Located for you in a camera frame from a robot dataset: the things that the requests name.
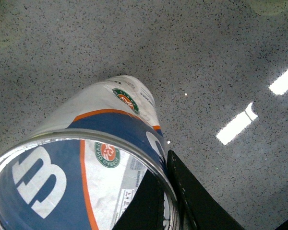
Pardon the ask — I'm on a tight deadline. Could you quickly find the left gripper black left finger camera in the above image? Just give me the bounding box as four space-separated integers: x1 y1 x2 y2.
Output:
113 171 164 230

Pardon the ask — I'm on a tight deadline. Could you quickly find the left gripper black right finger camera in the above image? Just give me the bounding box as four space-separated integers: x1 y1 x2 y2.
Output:
167 150 244 230

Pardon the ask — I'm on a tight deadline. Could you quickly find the clear plastic tennis ball can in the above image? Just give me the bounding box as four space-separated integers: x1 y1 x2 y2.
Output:
0 75 180 230

